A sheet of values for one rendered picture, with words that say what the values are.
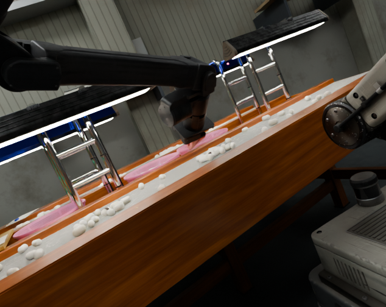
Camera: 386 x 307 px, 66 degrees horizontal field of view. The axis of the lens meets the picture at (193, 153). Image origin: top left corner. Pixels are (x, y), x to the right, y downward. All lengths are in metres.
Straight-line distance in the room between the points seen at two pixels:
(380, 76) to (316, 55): 3.58
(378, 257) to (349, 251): 0.07
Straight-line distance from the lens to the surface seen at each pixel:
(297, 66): 4.07
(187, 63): 0.64
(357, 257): 0.79
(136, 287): 0.69
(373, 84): 0.73
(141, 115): 2.98
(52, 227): 1.05
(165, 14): 3.58
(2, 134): 0.92
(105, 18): 3.19
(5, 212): 3.40
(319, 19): 1.62
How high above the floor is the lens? 0.92
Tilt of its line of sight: 8 degrees down
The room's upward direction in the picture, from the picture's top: 24 degrees counter-clockwise
